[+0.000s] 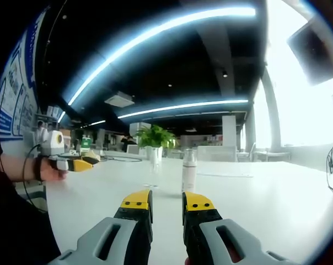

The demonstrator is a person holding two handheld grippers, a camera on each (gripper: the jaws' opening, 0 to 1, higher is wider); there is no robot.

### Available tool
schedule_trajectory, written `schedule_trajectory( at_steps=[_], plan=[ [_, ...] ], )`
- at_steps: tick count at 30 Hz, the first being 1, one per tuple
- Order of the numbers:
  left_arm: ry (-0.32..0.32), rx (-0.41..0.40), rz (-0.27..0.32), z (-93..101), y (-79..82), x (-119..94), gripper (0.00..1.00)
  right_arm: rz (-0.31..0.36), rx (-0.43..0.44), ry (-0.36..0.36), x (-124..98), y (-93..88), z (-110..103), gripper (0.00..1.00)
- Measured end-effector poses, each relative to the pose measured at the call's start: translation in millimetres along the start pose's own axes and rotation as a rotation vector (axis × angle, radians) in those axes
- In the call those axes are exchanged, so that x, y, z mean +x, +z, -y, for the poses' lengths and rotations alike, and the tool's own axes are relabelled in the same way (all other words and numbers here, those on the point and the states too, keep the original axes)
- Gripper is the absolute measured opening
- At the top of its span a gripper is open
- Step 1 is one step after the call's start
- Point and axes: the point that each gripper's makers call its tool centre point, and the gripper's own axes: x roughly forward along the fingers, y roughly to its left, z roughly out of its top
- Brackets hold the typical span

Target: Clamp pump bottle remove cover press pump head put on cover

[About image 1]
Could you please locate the person's dark clothing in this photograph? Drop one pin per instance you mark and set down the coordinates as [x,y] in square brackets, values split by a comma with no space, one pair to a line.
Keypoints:
[15,220]

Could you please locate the green box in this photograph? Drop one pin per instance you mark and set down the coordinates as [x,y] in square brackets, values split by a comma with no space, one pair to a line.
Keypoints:
[85,142]

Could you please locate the short ceiling light strip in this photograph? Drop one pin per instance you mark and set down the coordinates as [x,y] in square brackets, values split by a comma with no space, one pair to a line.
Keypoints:
[183,106]

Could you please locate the person's right hand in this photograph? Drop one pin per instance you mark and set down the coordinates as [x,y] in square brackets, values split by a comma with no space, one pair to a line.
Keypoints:
[187,261]

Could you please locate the clear pump bottle cover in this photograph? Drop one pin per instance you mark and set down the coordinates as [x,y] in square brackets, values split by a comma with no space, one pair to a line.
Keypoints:
[190,155]

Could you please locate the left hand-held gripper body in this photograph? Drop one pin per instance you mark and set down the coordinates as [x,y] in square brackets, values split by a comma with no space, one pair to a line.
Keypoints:
[52,143]

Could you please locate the ceiling air conditioner unit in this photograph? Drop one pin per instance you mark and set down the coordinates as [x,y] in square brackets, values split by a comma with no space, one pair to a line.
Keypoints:
[119,100]

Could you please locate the long ceiling light strip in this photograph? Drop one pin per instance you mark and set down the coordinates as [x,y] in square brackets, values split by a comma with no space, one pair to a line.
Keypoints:
[155,37]

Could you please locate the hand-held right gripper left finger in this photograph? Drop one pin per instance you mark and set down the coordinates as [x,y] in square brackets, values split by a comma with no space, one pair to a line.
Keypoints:
[111,243]

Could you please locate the blue wall poster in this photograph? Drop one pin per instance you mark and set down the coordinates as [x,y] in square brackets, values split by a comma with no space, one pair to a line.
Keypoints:
[16,91]

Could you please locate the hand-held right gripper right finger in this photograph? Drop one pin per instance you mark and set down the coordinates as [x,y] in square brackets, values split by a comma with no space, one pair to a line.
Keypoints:
[210,243]

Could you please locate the person's left hand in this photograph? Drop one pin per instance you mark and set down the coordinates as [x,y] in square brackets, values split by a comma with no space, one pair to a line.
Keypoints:
[52,174]

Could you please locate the clear glass vase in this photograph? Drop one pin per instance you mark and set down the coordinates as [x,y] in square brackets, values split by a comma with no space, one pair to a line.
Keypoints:
[154,163]

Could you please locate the dark hanging monitor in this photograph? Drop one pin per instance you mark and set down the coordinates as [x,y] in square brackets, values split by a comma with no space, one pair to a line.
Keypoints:
[314,55]

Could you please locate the green potted plant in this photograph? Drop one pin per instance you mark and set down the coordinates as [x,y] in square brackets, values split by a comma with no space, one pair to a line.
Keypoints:
[155,138]

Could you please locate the white pump bottle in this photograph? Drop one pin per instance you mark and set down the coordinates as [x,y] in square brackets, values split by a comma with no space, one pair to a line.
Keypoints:
[189,174]

